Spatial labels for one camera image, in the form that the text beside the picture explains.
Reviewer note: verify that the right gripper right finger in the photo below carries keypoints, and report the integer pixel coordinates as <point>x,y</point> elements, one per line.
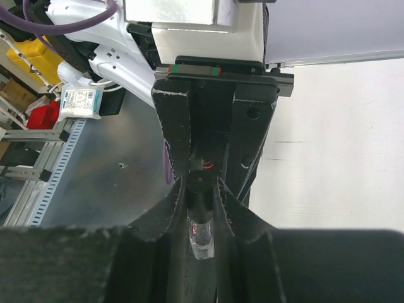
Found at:
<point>256,262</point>

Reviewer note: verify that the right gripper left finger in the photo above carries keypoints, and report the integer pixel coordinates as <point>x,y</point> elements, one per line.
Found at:
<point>141,262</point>

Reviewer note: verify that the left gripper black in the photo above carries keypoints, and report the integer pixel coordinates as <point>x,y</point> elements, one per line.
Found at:
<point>198,98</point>

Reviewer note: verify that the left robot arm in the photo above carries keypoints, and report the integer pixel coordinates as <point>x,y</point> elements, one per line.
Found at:
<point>125,54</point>

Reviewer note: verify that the white tissue pack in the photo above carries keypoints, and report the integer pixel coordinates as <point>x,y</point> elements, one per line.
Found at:
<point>82,102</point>

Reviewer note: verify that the red box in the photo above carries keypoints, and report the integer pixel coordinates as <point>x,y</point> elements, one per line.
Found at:
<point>44,117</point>

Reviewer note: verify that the yellow box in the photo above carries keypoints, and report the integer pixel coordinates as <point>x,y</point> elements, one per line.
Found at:
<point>36,60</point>

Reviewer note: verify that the cardboard box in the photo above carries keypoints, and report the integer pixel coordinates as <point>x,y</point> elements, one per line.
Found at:
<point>18,96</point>

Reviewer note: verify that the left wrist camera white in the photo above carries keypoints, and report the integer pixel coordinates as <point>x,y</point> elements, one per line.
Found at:
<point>208,29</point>

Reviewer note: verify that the left white cable duct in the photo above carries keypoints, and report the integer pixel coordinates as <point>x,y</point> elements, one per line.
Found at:
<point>48,191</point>

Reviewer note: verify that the aluminium rail bar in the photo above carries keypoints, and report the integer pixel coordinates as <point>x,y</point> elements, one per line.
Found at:
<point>26,166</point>

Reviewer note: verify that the left aluminium frame post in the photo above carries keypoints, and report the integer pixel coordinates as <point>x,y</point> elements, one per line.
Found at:
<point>339,59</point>

